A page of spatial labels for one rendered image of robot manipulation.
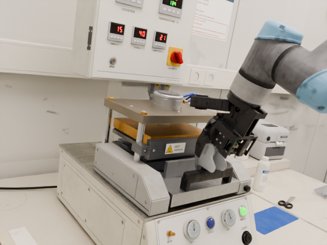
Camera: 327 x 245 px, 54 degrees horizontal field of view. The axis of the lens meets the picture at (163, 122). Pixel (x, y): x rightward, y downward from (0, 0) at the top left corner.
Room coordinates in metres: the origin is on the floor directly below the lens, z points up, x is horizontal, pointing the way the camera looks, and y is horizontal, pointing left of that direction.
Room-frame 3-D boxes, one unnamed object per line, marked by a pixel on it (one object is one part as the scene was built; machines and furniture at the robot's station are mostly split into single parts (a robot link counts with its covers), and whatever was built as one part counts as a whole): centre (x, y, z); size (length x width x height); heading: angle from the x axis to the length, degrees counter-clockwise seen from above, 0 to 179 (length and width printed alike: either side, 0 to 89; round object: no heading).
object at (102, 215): (0.83, -0.02, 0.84); 0.53 x 0.37 x 0.17; 40
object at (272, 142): (1.67, -0.52, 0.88); 0.25 x 0.20 x 0.17; 35
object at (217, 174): (0.68, -0.12, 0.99); 0.15 x 0.02 x 0.04; 130
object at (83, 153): (0.85, 0.02, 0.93); 0.46 x 0.35 x 0.01; 40
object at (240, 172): (0.85, -0.16, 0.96); 0.26 x 0.05 x 0.07; 40
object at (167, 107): (0.86, 0.00, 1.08); 0.31 x 0.24 x 0.13; 130
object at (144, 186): (0.68, 0.06, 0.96); 0.25 x 0.05 x 0.07; 40
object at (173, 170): (0.79, -0.03, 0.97); 0.30 x 0.22 x 0.08; 40
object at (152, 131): (0.83, -0.01, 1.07); 0.22 x 0.17 x 0.10; 130
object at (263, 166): (1.26, -0.44, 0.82); 0.05 x 0.05 x 0.14
